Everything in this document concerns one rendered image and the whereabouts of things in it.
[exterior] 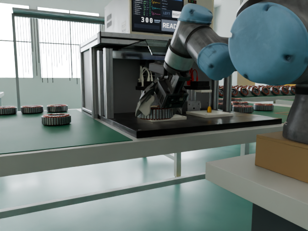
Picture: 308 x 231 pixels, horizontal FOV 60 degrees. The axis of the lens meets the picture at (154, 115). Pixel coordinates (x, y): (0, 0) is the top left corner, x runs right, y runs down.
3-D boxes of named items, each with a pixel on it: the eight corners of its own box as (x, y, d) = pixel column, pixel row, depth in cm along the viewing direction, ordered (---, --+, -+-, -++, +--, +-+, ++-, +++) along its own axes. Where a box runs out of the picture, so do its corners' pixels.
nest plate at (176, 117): (186, 119, 106) (186, 116, 106) (152, 122, 99) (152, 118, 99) (168, 115, 119) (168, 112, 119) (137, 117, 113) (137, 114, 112)
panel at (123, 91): (211, 107, 151) (213, 53, 147) (95, 114, 122) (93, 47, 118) (210, 107, 152) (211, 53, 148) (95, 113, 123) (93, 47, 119)
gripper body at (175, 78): (159, 111, 74) (172, 75, 66) (148, 91, 80) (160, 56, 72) (182, 109, 78) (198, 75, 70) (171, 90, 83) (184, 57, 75)
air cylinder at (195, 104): (200, 111, 132) (200, 100, 131) (187, 112, 129) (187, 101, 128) (194, 110, 136) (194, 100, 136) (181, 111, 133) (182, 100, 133)
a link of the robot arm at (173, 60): (164, 41, 69) (190, 43, 73) (159, 57, 72) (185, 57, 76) (176, 57, 64) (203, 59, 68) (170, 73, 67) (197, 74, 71)
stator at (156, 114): (179, 118, 83) (179, 107, 82) (146, 121, 78) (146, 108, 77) (162, 115, 93) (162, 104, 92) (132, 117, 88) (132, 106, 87)
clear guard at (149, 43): (211, 57, 98) (211, 41, 97) (152, 55, 87) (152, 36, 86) (168, 63, 127) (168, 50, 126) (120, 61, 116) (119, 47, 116)
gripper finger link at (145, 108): (134, 124, 77) (156, 103, 74) (128, 110, 81) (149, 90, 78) (141, 127, 79) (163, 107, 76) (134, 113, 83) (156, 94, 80)
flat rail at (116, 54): (229, 62, 133) (229, 56, 133) (108, 57, 106) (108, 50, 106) (227, 63, 134) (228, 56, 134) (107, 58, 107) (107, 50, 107)
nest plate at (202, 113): (233, 116, 116) (233, 112, 116) (205, 118, 110) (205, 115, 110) (211, 112, 130) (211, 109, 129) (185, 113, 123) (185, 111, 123)
